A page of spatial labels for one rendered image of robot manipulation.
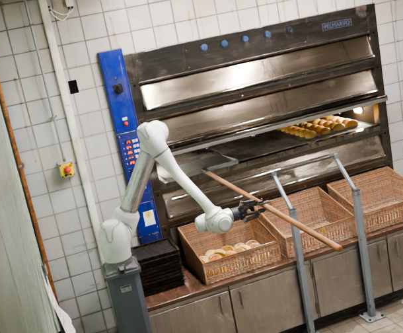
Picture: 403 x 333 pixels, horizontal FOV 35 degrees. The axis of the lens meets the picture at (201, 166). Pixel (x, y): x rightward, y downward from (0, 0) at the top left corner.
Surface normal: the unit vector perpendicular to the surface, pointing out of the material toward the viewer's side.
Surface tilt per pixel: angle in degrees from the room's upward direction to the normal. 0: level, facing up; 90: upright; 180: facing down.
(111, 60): 90
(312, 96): 70
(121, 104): 90
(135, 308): 90
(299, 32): 90
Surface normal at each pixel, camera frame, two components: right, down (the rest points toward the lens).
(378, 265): 0.30, 0.18
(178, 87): 0.23, -0.16
